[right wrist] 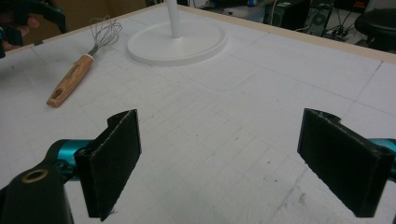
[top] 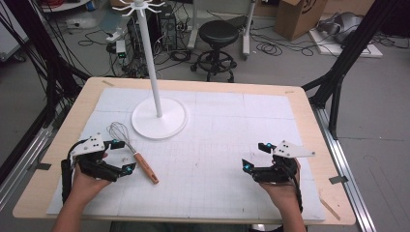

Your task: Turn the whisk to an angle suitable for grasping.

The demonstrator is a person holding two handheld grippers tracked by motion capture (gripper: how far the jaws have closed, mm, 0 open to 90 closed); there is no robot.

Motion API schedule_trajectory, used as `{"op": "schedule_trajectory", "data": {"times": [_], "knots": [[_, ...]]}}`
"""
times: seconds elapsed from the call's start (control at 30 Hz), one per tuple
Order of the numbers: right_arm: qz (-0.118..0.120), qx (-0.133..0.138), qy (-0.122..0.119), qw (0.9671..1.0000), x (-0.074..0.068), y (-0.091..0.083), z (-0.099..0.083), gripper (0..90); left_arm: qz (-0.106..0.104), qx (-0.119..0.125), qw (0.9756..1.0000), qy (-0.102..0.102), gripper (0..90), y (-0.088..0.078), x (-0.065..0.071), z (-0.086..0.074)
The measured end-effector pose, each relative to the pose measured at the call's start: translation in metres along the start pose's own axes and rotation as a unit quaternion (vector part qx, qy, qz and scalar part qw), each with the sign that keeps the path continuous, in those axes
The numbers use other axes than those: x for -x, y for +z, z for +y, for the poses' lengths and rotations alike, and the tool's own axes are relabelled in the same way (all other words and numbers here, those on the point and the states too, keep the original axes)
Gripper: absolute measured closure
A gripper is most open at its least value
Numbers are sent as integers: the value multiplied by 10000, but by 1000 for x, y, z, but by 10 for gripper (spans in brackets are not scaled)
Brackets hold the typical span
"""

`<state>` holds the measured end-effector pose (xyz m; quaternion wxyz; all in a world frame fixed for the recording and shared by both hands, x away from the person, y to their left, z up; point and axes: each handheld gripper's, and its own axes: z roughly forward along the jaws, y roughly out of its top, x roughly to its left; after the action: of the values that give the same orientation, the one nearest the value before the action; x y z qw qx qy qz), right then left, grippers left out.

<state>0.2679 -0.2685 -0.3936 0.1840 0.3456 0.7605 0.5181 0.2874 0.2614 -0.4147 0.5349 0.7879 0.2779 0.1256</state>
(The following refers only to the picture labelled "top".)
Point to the person's right hand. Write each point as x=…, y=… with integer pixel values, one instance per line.
x=280, y=191

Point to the black computer tower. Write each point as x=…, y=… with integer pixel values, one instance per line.
x=167, y=30

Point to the grey device on board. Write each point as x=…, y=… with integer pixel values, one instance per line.
x=341, y=25

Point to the person's left hand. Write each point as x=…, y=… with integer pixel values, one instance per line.
x=85, y=185

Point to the white power adapter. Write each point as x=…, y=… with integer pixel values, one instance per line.
x=121, y=48

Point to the white gridded table mat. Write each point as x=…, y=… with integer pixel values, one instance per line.
x=209, y=154

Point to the black round stool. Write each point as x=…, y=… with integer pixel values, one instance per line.
x=218, y=35

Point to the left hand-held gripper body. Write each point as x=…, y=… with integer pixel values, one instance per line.
x=92, y=145

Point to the person's dark pants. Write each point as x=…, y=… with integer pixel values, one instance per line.
x=180, y=227

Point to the white hook stand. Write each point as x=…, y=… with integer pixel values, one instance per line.
x=158, y=117

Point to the aluminium rail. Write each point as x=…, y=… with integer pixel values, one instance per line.
x=22, y=161
x=346, y=167

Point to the white floor board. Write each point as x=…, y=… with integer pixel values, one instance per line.
x=354, y=50

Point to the black tape piece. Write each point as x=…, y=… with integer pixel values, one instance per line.
x=43, y=166
x=338, y=179

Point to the thin wooden stick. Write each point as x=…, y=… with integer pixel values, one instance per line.
x=329, y=208

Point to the brown cardboard box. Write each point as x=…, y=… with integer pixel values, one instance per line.
x=298, y=17

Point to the black metal frame strut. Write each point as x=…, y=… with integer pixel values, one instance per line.
x=348, y=54
x=48, y=64

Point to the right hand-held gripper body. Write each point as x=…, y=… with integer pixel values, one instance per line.
x=290, y=150

